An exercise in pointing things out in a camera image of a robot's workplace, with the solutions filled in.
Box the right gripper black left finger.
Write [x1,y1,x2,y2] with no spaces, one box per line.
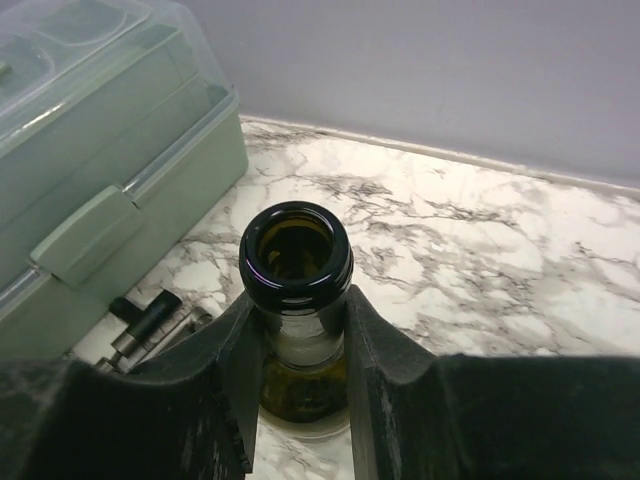
[1,294,263,479]

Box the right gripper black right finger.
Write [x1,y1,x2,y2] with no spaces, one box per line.
[345,287,639,479]

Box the green wine bottle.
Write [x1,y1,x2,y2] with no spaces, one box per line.
[239,201,354,441]

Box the black metal corkscrew tool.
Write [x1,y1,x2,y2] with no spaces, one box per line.
[96,290,214,374]

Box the translucent plastic storage box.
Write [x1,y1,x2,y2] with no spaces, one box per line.
[1,1,248,359]

